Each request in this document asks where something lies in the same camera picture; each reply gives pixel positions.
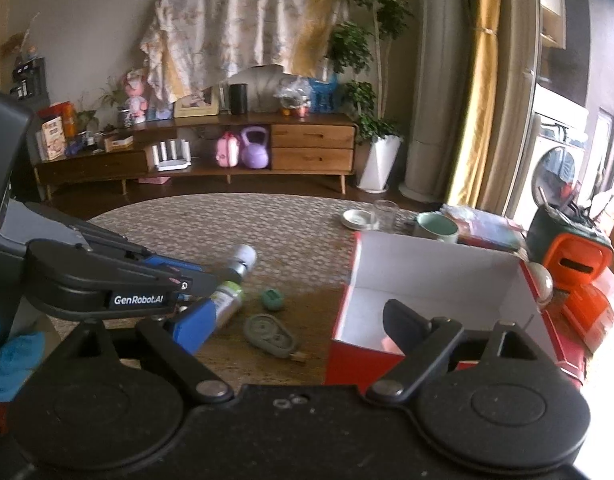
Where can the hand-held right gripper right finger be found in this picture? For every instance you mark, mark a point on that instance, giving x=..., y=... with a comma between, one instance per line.
x=404, y=327

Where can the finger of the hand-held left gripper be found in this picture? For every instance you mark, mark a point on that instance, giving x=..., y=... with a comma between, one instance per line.
x=202, y=282
x=167, y=262

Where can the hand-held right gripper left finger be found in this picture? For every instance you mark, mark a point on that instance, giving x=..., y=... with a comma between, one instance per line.
x=194, y=325

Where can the green capped metal bottle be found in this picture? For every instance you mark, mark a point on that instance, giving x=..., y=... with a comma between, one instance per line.
x=227, y=305

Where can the white capped silver bottle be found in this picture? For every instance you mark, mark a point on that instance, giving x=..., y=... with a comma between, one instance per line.
x=242, y=260

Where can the red cardboard box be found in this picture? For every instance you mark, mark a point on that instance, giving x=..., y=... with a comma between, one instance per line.
x=437, y=280

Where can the person's left hand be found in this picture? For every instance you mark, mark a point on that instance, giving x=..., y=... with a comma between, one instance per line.
x=14, y=365

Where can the small teal round object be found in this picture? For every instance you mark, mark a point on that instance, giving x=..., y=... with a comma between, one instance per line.
x=273, y=300

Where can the grey correction tape dispenser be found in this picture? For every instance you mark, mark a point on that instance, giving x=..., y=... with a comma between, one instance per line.
x=269, y=332

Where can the flat pink item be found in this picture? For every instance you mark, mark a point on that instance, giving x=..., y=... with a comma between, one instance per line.
x=154, y=180

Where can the black side cabinet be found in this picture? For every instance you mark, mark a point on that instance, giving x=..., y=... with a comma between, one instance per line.
x=32, y=175

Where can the green ceramic mug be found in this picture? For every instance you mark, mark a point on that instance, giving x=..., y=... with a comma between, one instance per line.
x=436, y=227

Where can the white router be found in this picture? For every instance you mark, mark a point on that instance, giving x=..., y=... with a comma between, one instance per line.
x=173, y=156

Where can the clear drinking glass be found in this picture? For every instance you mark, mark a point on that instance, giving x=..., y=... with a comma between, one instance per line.
x=386, y=216

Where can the small white dish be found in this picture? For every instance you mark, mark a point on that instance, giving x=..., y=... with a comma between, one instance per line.
x=358, y=219

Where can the small pink bag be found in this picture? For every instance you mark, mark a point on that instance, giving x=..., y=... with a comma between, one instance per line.
x=227, y=151

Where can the wooden tissue box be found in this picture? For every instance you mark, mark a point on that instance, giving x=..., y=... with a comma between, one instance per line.
x=119, y=143

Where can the printed snack box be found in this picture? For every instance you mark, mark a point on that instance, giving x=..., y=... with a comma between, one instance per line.
x=54, y=140

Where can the purple kettlebell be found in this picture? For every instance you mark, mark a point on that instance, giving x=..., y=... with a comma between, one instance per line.
x=254, y=152

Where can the silver metal ball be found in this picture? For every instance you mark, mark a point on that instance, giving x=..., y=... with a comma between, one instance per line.
x=542, y=282

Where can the small glass jar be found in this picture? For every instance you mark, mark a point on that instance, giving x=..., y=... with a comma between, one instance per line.
x=125, y=117

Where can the small leafy plant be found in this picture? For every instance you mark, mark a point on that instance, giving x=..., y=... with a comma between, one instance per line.
x=87, y=117

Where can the framed picture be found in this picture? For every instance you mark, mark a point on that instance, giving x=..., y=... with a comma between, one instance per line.
x=197, y=105

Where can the orange carton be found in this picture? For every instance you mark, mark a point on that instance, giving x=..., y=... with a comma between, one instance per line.
x=62, y=112

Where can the white plant pot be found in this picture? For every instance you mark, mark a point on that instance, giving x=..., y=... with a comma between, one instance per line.
x=379, y=165

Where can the pink doll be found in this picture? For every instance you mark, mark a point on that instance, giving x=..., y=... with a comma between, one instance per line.
x=136, y=97

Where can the wooden television cabinet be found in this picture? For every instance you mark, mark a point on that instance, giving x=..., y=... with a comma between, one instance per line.
x=312, y=147

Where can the thin leafy plant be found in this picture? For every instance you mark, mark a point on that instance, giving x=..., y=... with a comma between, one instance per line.
x=112, y=95

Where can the black cylindrical speaker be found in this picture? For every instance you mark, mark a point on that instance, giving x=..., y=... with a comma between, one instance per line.
x=238, y=99

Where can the orange black container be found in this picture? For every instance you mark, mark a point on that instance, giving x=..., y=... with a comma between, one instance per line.
x=577, y=255

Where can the orange plastic case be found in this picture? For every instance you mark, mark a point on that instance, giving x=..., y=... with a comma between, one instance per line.
x=594, y=315

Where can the black coffee machine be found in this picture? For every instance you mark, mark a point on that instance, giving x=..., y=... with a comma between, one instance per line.
x=32, y=80

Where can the flat television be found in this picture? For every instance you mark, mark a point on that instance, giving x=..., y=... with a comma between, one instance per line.
x=267, y=87

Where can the clear plastic bag with fruit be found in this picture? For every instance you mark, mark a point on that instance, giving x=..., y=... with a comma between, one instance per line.
x=293, y=97

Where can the blue plastic basket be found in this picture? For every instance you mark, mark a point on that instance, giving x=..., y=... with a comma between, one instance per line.
x=324, y=95

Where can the white washing machine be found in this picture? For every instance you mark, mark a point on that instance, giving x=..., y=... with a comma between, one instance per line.
x=557, y=160

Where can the dried flower bouquet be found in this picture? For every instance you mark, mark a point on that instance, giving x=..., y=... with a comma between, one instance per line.
x=17, y=40

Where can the cylindrical standing air conditioner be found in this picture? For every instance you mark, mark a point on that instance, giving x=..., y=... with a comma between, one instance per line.
x=437, y=85

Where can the floral cloth cover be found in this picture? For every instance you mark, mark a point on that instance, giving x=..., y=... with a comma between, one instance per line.
x=237, y=25

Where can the yellow curtain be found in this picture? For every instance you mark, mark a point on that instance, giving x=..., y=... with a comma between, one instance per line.
x=479, y=85

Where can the beige curtain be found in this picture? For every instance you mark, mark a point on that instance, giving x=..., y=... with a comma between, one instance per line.
x=514, y=90

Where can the green potted tree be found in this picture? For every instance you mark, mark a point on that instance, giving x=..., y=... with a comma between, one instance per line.
x=374, y=60

